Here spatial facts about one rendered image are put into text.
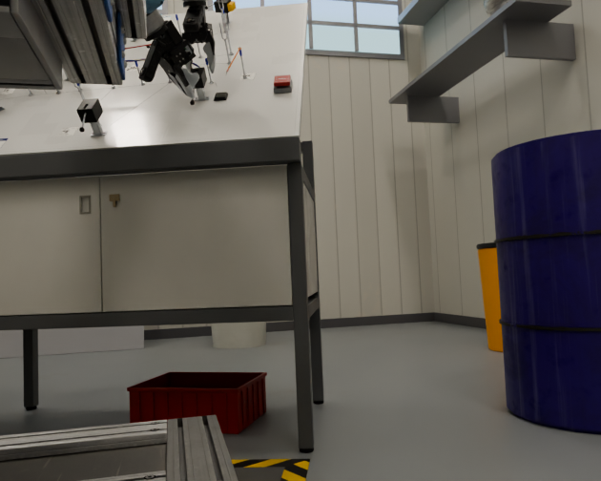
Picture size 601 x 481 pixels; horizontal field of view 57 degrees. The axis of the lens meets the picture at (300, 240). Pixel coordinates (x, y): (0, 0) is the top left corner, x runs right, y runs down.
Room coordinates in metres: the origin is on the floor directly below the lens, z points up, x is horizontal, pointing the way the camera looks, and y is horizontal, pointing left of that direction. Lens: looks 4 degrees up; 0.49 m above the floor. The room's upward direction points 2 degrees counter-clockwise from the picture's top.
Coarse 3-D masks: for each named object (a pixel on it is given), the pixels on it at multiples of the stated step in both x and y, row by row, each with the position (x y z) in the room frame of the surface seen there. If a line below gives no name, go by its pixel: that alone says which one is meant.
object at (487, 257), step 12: (480, 252) 3.24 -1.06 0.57; (492, 252) 3.14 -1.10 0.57; (480, 264) 3.26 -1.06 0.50; (492, 264) 3.15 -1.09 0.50; (492, 276) 3.15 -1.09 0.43; (492, 288) 3.16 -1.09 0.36; (492, 300) 3.17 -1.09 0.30; (492, 312) 3.18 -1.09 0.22; (492, 324) 3.19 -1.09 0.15; (492, 336) 3.20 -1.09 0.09; (492, 348) 3.22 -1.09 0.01
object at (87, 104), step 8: (80, 104) 1.54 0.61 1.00; (88, 104) 1.53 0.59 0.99; (96, 104) 1.54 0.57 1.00; (80, 112) 1.52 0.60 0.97; (88, 112) 1.52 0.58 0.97; (96, 112) 1.54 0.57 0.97; (88, 120) 1.54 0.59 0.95; (96, 120) 1.54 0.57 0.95; (80, 128) 1.49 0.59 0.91; (96, 128) 1.58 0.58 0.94
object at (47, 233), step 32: (0, 192) 1.61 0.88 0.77; (32, 192) 1.60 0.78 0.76; (64, 192) 1.59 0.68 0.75; (96, 192) 1.58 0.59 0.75; (0, 224) 1.61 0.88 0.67; (32, 224) 1.60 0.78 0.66; (64, 224) 1.59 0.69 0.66; (96, 224) 1.58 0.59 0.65; (0, 256) 1.61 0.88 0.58; (32, 256) 1.60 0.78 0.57; (64, 256) 1.59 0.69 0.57; (96, 256) 1.58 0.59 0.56; (0, 288) 1.61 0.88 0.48; (32, 288) 1.60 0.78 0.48; (64, 288) 1.59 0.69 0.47; (96, 288) 1.58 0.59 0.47
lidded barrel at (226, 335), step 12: (216, 324) 3.85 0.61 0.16; (228, 324) 3.80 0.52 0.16; (240, 324) 3.80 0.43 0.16; (252, 324) 3.83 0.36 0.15; (264, 324) 3.94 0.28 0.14; (216, 336) 3.87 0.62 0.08; (228, 336) 3.80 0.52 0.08; (240, 336) 3.80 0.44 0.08; (252, 336) 3.83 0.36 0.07; (264, 336) 3.95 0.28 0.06
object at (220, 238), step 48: (144, 192) 1.57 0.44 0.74; (192, 192) 1.56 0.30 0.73; (240, 192) 1.54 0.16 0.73; (144, 240) 1.57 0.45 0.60; (192, 240) 1.56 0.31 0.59; (240, 240) 1.54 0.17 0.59; (288, 240) 1.53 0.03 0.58; (144, 288) 1.57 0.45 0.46; (192, 288) 1.56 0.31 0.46; (240, 288) 1.54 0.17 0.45; (288, 288) 1.53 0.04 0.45
